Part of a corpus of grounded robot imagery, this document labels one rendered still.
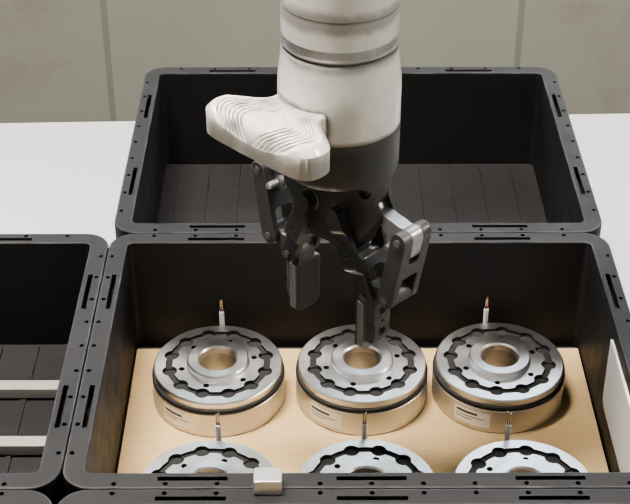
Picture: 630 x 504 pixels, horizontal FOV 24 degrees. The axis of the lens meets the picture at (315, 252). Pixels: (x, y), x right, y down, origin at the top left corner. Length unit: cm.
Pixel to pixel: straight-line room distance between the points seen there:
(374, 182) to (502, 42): 202
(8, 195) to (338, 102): 90
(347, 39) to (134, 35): 204
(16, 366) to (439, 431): 35
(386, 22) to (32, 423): 48
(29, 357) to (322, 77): 48
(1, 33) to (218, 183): 149
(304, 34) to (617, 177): 94
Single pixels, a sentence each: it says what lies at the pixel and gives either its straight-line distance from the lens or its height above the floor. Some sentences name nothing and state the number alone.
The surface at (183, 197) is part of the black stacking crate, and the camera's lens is 142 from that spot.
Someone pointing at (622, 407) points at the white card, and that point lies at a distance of 107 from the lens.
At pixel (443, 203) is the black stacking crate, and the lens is 141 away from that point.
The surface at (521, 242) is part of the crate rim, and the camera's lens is 118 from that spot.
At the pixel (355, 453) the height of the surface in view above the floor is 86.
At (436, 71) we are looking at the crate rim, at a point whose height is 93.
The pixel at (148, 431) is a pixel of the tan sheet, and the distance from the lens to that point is 114.
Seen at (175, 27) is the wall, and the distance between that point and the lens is 284.
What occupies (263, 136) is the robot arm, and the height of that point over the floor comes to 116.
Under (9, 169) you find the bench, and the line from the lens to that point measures 175.
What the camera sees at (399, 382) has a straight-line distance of 114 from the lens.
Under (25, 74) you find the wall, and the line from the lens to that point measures 292.
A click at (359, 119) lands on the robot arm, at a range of 85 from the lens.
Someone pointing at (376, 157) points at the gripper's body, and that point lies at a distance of 87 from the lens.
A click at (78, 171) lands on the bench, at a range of 174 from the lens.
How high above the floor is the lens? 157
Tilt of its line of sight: 34 degrees down
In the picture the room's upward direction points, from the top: straight up
